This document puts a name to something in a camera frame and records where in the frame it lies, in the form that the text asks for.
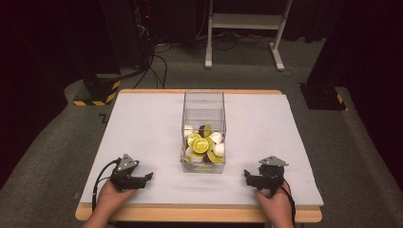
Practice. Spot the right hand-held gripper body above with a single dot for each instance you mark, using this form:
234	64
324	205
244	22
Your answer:
272	175

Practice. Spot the black equipment tower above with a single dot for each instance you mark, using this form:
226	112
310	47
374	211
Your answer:
144	31

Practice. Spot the black yellow striped base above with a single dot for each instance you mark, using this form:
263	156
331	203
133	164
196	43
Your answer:
99	88

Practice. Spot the white foam mat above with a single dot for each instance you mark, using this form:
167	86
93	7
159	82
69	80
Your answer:
149	136

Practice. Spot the dark curtain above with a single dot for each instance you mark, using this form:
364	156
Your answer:
41	63
364	57

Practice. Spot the white round piece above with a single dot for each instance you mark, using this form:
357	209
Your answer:
216	137
192	155
188	130
219	149

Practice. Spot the person's left hand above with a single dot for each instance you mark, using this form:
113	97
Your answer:
111	199

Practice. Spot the white metal stand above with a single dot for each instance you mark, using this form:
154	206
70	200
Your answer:
247	21

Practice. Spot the lime half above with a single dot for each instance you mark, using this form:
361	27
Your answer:
192	138
216	157
207	129
200	145

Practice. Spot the wooden table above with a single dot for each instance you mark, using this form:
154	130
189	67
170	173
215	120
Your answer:
196	214

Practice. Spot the person's right hand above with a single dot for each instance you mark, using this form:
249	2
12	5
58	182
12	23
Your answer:
278	207

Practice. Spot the dark brown piece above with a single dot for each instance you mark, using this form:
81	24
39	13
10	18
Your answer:
201	129
207	159

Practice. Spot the clear plastic box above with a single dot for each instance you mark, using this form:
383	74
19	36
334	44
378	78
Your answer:
203	107

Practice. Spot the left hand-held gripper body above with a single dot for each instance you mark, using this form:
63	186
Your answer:
124	179

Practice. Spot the black stand base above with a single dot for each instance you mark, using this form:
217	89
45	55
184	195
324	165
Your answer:
321	96

